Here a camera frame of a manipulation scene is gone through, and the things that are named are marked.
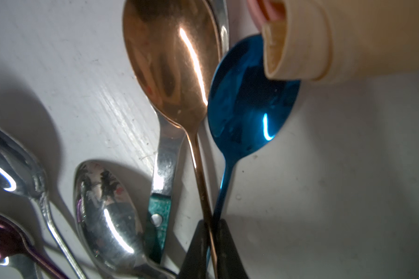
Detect silver spoon black handle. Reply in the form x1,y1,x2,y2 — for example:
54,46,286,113
74,160,177,279

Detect blue spoon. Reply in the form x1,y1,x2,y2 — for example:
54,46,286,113
207,34,301,224

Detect purple spoon pink handle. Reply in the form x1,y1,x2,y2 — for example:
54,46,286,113
0,215,67,279

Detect silver spoon green handle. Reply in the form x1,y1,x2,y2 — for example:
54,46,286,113
144,0,230,265

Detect peach cloth napkin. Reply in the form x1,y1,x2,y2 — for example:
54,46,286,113
247,1,419,84

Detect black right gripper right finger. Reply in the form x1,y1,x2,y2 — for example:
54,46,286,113
215,219,249,279

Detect gold spoon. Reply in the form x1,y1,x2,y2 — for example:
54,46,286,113
122,1,222,262

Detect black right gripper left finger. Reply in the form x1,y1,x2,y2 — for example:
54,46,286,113
177,220,209,279

